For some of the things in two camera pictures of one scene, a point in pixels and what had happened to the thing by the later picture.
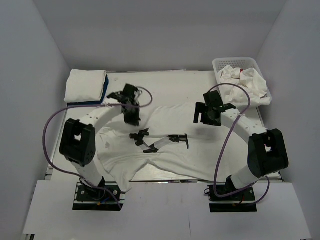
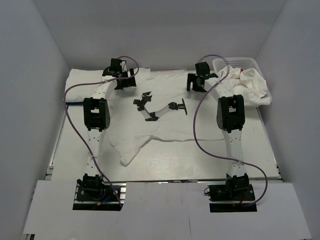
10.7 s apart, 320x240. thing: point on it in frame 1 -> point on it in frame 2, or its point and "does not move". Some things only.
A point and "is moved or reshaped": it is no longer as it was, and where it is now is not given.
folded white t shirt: (85, 85) does not move
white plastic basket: (242, 63) does not move
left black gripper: (134, 120) -> (130, 81)
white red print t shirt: (249, 78) does not move
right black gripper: (201, 107) -> (193, 77)
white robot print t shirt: (169, 137) is moved or reshaped
